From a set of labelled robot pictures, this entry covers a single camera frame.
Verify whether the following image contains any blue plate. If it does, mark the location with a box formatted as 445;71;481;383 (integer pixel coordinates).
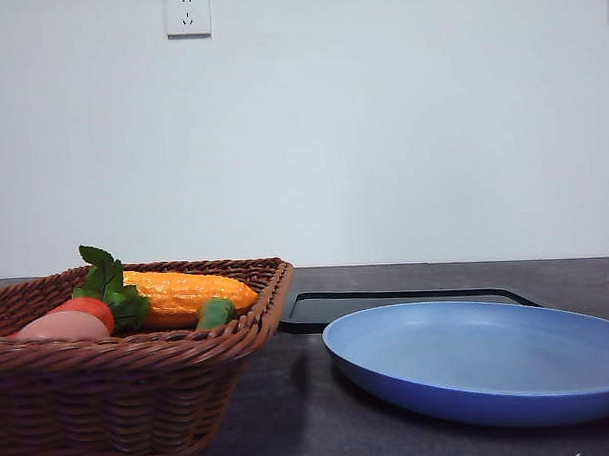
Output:
321;300;609;426

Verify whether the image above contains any brown egg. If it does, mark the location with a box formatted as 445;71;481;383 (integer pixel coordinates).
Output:
15;310;110;342

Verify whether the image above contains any brown wicker basket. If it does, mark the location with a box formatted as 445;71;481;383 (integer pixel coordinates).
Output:
0;257;294;456

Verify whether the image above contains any black serving tray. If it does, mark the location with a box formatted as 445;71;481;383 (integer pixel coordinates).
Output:
279;287;543;334

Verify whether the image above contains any green toy vegetable stem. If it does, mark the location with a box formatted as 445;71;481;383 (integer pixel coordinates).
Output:
197;297;237;330

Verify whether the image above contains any yellow toy corn cob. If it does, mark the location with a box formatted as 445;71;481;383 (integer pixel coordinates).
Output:
123;271;259;328

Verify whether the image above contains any red toy carrot with leaves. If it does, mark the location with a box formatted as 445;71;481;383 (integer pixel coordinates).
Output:
48;246;149;335

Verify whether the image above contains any white wall power socket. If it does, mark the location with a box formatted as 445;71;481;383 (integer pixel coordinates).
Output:
165;0;212;41

